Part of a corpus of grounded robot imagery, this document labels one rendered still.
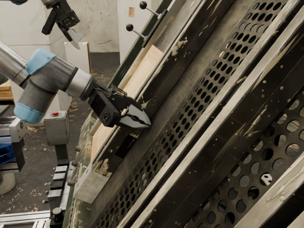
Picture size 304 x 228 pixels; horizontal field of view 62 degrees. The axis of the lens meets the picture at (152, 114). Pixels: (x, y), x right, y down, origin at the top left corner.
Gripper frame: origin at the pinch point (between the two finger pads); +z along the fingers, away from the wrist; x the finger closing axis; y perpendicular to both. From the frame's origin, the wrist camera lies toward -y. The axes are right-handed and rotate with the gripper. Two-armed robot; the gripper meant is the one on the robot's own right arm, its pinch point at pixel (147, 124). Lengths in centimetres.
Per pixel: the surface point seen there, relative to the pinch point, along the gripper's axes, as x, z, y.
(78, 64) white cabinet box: 125, -21, 528
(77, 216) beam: 38.0, -2.2, -1.7
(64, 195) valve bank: 58, -2, 29
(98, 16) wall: 23, -38, 849
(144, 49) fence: -14, -2, 55
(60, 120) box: 47, -17, 73
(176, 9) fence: -37, 0, 55
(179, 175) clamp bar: -6.8, -4.3, -35.5
